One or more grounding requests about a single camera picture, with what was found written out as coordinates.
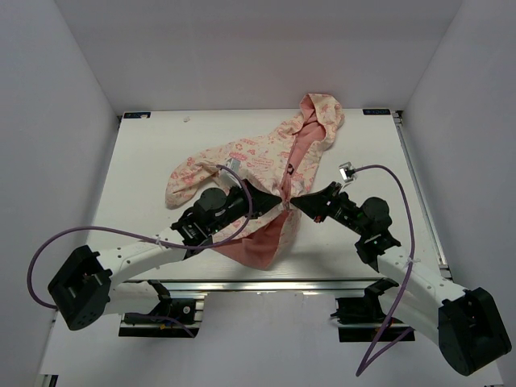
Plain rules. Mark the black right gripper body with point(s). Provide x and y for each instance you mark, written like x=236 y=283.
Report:
x=345 y=213

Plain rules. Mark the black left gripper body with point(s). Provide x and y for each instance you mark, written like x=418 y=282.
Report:
x=237 y=206

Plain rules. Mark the pink cream printed hooded jacket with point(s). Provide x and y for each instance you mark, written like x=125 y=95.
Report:
x=283 y=163

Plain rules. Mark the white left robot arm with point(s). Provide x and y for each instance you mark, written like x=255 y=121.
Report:
x=91 y=284

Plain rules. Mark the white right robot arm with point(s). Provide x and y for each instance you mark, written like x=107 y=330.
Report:
x=465 y=324

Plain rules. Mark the blue label sticker right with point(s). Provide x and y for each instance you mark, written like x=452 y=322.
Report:
x=375 y=111

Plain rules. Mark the blue label sticker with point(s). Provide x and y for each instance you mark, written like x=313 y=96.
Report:
x=375 y=111
x=137 y=115

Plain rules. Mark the blue label sticker left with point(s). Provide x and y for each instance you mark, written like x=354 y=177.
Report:
x=137 y=115

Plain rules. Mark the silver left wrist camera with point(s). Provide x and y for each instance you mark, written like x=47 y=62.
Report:
x=229 y=173

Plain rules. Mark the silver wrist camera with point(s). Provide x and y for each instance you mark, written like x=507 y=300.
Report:
x=347 y=172
x=229 y=173

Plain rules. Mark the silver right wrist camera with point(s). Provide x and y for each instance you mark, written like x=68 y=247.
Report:
x=347 y=172

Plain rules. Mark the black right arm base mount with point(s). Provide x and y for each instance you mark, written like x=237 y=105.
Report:
x=359 y=319

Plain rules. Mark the aluminium right table rail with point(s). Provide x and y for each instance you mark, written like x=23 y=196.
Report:
x=427 y=216

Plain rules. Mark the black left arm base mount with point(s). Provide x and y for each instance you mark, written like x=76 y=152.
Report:
x=173 y=316

